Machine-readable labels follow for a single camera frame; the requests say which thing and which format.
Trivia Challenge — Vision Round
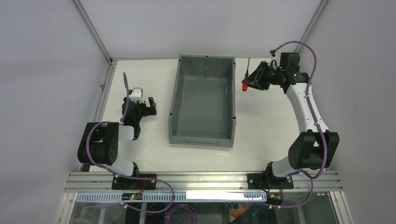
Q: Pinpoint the red handled screwdriver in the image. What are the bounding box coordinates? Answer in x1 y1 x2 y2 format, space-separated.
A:
241 57 250 91

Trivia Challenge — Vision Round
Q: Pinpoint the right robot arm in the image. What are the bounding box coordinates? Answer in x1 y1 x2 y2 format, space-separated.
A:
168 50 339 189

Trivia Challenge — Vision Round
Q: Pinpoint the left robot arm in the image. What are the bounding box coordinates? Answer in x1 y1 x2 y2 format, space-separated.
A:
77 97 157 178

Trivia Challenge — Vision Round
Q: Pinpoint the grey plastic bin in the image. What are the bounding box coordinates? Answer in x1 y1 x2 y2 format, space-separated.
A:
168 55 236 148

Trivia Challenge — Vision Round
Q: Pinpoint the orange object under table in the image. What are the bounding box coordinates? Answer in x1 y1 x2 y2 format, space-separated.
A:
229 203 250 221

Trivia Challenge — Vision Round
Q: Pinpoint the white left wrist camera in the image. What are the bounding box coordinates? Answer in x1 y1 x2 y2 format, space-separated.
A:
128 87 144 104

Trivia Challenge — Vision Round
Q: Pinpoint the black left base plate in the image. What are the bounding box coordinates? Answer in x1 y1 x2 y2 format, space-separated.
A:
111 173 157 190

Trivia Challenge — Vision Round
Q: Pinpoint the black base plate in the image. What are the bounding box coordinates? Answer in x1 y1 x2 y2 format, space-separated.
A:
247 173 294 190
111 173 157 190

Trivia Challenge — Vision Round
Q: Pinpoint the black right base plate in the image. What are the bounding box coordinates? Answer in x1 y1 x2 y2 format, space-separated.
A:
247 173 294 190

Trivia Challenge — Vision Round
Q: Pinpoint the white slotted cable duct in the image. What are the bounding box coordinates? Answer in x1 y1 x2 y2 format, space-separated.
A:
76 191 267 203

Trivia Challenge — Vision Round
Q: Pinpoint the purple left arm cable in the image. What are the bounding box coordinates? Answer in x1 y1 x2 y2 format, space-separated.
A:
86 72 198 224

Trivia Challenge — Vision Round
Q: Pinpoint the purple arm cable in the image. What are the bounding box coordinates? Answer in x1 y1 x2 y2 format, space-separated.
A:
256 41 329 209
86 72 198 224

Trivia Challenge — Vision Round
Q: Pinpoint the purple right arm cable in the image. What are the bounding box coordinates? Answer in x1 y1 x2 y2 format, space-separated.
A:
256 41 329 209

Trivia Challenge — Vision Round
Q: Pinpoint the aluminium mounting rail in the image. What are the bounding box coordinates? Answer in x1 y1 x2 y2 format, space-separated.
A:
64 171 343 193

